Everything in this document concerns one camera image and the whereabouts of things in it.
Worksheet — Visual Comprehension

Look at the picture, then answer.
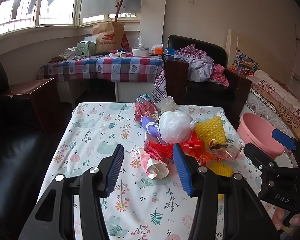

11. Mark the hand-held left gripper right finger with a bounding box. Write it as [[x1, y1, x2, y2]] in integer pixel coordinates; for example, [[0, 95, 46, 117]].
[[172, 143, 280, 240]]

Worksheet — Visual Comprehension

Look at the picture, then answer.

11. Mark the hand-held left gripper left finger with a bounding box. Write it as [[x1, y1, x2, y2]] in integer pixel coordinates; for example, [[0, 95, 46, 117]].
[[18, 144, 125, 240]]

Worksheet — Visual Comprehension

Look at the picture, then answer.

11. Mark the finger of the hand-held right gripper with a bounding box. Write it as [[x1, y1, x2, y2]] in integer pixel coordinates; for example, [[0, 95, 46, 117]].
[[272, 128, 300, 168], [243, 142, 280, 178]]

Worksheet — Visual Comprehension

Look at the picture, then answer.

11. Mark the paper cup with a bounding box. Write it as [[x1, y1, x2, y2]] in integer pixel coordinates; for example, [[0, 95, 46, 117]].
[[137, 147, 169, 180]]

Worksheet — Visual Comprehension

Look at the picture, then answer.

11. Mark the pink plastic bucket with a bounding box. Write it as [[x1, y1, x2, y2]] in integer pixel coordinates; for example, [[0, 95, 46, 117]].
[[237, 112, 285, 159]]

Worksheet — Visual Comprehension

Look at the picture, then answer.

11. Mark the clear snack wrapper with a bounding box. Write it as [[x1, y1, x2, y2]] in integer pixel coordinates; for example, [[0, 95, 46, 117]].
[[210, 137, 244, 162]]

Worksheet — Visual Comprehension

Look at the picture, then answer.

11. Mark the orange-red packet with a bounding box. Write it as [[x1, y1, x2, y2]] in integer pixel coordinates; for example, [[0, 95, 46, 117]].
[[180, 131, 213, 164]]

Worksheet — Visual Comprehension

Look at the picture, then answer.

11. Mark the small yellow foam net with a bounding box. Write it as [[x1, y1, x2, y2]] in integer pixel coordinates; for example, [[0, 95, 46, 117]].
[[209, 161, 233, 178]]

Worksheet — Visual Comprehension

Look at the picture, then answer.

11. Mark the large yellow foam net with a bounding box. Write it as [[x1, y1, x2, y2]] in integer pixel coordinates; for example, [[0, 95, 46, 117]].
[[195, 116, 226, 145]]

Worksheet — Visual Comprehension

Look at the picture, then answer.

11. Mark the crinkled clear plastic bag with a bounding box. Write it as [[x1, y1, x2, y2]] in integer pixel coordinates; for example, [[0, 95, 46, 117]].
[[156, 96, 178, 113]]

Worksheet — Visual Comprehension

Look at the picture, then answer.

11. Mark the red wrapper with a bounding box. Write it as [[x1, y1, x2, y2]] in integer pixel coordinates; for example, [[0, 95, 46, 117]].
[[134, 94, 160, 123]]

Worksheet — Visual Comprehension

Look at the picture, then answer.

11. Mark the person's right hand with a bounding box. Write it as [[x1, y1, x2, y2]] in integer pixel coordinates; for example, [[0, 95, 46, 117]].
[[274, 211, 300, 233]]

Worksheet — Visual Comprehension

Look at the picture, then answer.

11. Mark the bed with cream headboard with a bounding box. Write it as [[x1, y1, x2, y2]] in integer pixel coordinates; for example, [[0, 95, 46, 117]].
[[226, 29, 300, 150]]

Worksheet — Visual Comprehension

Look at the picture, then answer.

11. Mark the brown floral blanket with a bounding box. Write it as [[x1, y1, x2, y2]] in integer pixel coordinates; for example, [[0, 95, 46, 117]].
[[250, 70, 300, 138]]

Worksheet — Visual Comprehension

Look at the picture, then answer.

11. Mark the floral tablecloth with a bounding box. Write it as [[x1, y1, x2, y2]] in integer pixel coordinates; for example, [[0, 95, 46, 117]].
[[37, 102, 294, 240]]

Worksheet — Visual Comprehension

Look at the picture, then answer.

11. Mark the colourful printed pillow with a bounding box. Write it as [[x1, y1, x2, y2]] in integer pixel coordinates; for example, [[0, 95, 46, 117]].
[[230, 50, 259, 77]]

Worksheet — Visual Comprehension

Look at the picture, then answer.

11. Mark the purple patterned cloth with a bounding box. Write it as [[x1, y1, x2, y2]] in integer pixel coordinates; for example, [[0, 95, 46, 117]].
[[152, 66, 168, 102]]

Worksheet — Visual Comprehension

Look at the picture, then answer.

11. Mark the pink dotted garment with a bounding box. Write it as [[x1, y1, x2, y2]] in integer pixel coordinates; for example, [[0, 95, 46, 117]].
[[210, 64, 230, 87]]

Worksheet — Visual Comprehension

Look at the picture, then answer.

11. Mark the lilac grey garment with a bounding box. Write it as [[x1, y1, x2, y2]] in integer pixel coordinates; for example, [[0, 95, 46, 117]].
[[180, 56, 214, 82]]

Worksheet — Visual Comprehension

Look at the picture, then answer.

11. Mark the plaid tablecloth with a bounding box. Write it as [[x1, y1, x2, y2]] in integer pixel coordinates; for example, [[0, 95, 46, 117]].
[[39, 55, 164, 83]]

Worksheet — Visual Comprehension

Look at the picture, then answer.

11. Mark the black leather armchair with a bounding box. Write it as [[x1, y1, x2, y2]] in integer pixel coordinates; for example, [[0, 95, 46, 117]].
[[165, 35, 252, 117]]

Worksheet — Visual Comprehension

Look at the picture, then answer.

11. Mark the checked purple shirt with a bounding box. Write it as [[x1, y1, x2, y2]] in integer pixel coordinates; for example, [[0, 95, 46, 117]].
[[174, 44, 207, 60]]

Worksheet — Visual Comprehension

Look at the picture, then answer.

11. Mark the white bowl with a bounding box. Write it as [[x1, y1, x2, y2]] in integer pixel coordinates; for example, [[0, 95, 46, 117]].
[[131, 47, 150, 57]]

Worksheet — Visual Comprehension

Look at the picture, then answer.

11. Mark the orange tissue box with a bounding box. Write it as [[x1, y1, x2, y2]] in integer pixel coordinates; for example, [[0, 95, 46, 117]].
[[149, 44, 163, 55]]

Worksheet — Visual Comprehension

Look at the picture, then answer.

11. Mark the green carton box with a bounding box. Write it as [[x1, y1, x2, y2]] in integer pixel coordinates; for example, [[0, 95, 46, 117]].
[[77, 41, 97, 57]]

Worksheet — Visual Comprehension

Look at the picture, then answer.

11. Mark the grey plastic bag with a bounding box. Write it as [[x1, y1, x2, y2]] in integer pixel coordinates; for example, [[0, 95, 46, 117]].
[[59, 47, 79, 60]]

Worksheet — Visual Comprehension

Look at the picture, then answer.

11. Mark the red gift bag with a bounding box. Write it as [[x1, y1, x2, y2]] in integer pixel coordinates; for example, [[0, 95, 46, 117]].
[[120, 34, 130, 52]]

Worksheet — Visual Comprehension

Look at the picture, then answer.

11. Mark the brown paper bag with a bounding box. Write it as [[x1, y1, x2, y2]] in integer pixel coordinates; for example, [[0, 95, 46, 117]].
[[92, 17, 125, 54]]

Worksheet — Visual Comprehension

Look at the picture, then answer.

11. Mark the wooden coat stand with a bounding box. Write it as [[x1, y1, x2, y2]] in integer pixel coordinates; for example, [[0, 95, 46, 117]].
[[114, 0, 127, 23]]

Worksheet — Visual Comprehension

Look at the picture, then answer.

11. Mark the window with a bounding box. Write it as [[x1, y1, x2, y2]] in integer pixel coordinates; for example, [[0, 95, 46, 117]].
[[0, 0, 143, 39]]

